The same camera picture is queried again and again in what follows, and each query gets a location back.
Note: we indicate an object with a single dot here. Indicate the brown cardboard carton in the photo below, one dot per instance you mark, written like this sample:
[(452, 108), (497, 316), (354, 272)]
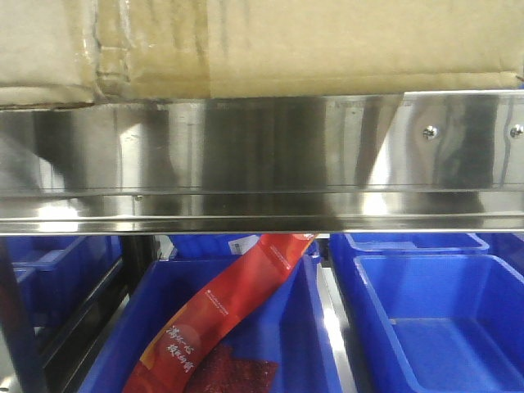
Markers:
[(81, 52)]

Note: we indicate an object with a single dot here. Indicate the empty blue bin right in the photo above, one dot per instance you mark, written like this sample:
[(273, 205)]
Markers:
[(441, 323)]

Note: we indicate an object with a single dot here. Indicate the blue bin with snack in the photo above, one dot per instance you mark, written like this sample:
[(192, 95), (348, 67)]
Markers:
[(287, 329)]

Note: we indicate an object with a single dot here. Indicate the red snack package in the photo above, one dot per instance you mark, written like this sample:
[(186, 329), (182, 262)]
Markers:
[(176, 351)]

